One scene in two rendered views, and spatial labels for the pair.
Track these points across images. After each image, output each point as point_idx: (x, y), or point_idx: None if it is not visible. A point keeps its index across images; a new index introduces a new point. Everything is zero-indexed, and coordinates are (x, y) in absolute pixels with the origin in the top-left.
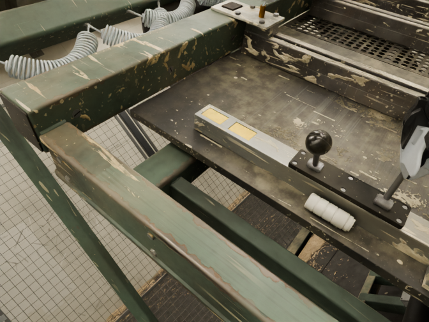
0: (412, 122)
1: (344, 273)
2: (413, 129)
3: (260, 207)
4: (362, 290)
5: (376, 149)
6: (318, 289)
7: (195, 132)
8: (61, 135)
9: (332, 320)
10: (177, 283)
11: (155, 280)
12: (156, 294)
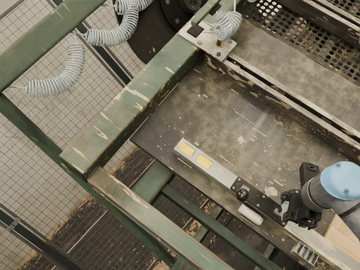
0: (283, 199)
1: None
2: (284, 201)
3: None
4: None
5: (288, 161)
6: (242, 250)
7: (174, 156)
8: (99, 178)
9: None
10: (147, 166)
11: (125, 162)
12: (128, 176)
